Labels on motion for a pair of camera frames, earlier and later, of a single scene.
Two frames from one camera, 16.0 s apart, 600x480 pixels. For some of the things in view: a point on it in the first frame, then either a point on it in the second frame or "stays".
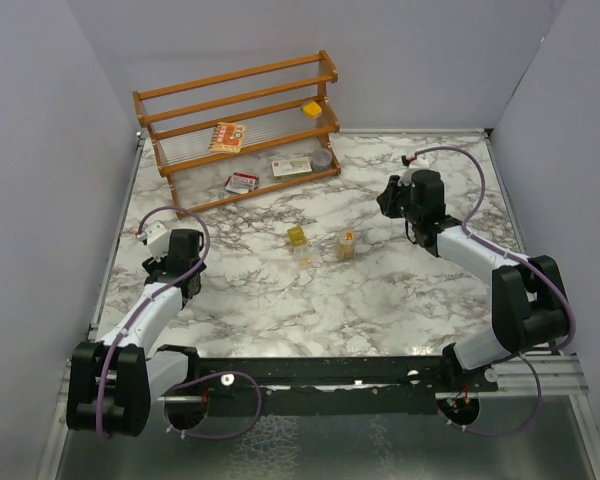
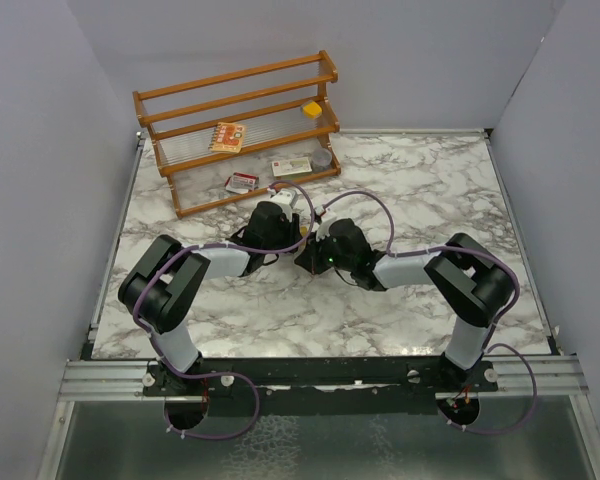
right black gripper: (387, 199) to (309, 260)
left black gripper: (153, 265) to (292, 229)
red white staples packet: (241, 183) stays
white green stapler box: (291, 168) stays
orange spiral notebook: (227, 137) stays
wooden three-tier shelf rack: (240, 135) stays
